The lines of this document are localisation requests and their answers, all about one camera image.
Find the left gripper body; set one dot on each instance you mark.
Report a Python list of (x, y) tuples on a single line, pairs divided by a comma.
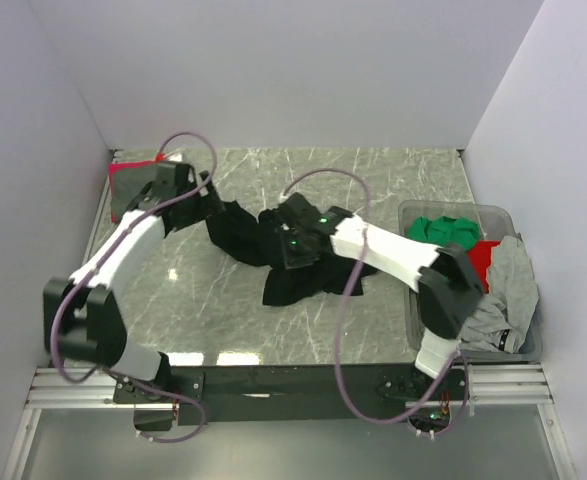
[(198, 207)]

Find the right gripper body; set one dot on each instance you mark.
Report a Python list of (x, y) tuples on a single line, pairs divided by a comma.
[(296, 253)]

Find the black t-shirt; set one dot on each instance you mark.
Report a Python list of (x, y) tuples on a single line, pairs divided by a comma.
[(253, 240)]

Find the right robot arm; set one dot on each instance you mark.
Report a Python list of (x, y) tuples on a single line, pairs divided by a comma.
[(447, 286)]

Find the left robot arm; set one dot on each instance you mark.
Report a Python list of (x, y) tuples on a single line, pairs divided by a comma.
[(82, 318)]

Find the folded pink t-shirt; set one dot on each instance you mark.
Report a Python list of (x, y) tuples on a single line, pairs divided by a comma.
[(123, 167)]

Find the green t-shirt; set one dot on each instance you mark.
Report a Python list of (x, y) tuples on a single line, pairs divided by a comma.
[(445, 230)]

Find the black base beam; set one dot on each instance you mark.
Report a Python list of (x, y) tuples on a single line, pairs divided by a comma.
[(305, 392)]

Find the red t-shirt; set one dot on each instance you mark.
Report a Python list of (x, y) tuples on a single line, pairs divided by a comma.
[(480, 257)]

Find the clear plastic bin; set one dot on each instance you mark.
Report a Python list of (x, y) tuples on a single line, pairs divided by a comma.
[(495, 224)]

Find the aluminium rail frame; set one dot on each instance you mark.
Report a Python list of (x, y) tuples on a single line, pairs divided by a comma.
[(203, 308)]

